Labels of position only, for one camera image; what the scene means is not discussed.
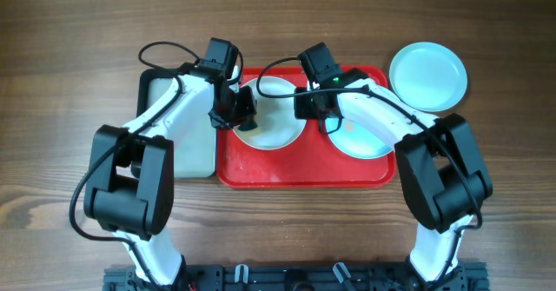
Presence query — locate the white plate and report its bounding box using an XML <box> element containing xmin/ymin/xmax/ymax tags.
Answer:
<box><xmin>234</xmin><ymin>78</ymin><xmax>306</xmax><ymax>150</ymax></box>

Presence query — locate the pale green plate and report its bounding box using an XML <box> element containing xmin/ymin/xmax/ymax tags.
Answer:
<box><xmin>388</xmin><ymin>42</ymin><xmax>468</xmax><ymax>112</ymax></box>

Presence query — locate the green and yellow sponge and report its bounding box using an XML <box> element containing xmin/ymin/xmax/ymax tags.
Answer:
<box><xmin>237</xmin><ymin>122</ymin><xmax>258</xmax><ymax>132</ymax></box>

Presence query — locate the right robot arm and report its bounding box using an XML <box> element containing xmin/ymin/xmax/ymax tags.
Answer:
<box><xmin>295</xmin><ymin>43</ymin><xmax>493</xmax><ymax>290</ymax></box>

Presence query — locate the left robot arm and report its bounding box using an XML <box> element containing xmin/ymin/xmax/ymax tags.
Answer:
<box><xmin>69</xmin><ymin>38</ymin><xmax>256</xmax><ymax>290</ymax></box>

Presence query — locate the red plastic tray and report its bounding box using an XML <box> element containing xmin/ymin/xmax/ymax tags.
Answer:
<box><xmin>216</xmin><ymin>66</ymin><xmax>396</xmax><ymax>188</ymax></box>

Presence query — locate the black tray with grey liner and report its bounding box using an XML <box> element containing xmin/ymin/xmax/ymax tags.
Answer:
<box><xmin>136</xmin><ymin>69</ymin><xmax>217</xmax><ymax>179</ymax></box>

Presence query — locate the light blue plate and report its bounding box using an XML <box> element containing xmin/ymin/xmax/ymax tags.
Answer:
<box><xmin>325</xmin><ymin>118</ymin><xmax>393</xmax><ymax>160</ymax></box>

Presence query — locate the left black cable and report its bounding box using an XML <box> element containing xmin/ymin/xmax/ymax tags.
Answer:
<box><xmin>68</xmin><ymin>41</ymin><xmax>244</xmax><ymax>291</ymax></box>

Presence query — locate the black cable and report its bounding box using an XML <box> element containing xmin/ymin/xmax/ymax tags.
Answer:
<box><xmin>68</xmin><ymin>41</ymin><xmax>244</xmax><ymax>291</ymax></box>
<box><xmin>255</xmin><ymin>56</ymin><xmax>484</xmax><ymax>283</ymax></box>

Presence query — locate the right black cable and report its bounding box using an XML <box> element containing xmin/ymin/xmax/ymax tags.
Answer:
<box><xmin>255</xmin><ymin>56</ymin><xmax>484</xmax><ymax>283</ymax></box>

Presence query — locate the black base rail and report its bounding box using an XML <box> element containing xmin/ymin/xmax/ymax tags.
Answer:
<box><xmin>102</xmin><ymin>261</ymin><xmax>490</xmax><ymax>291</ymax></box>

